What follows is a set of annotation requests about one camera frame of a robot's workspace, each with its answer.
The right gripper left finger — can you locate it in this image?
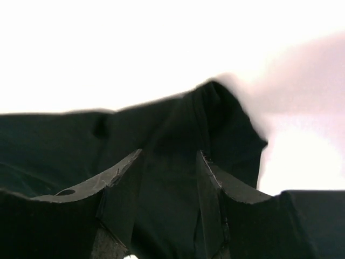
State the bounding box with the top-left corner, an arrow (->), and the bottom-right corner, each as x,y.
1,150 -> 143,258

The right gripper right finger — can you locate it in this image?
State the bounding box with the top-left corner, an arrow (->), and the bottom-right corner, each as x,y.
196,152 -> 344,259

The black t-shirt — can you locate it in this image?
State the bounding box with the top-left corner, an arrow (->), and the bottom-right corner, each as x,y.
1,80 -> 267,258

